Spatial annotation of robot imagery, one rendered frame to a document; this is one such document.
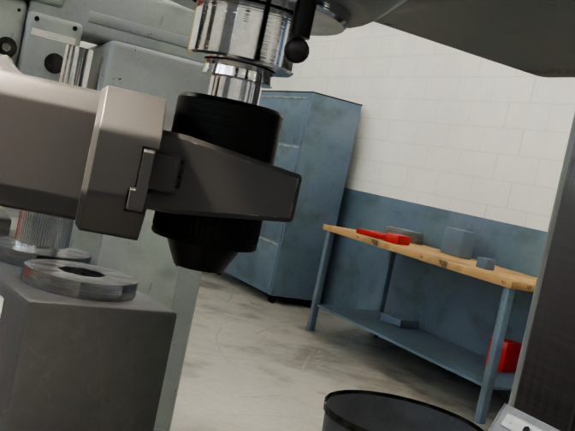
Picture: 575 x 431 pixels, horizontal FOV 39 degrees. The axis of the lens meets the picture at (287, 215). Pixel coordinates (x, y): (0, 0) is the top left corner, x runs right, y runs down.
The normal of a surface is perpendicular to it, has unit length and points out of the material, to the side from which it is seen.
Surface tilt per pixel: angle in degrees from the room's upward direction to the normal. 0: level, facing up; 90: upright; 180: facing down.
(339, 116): 90
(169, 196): 90
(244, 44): 90
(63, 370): 90
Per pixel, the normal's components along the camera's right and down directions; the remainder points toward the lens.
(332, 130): 0.47, 0.14
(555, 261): -0.86, -0.15
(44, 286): -0.34, -0.02
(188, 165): 0.22, 0.10
